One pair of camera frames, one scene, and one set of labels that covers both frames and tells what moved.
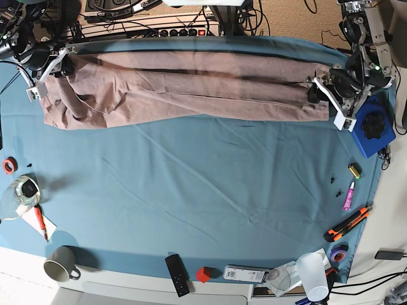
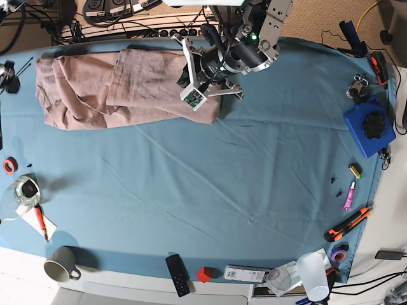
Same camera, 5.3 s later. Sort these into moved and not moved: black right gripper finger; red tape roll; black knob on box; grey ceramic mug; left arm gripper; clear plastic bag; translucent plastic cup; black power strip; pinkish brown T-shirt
Moved: left arm gripper; pinkish brown T-shirt; black right gripper finger
Not moved: grey ceramic mug; red tape roll; black power strip; clear plastic bag; black knob on box; translucent plastic cup
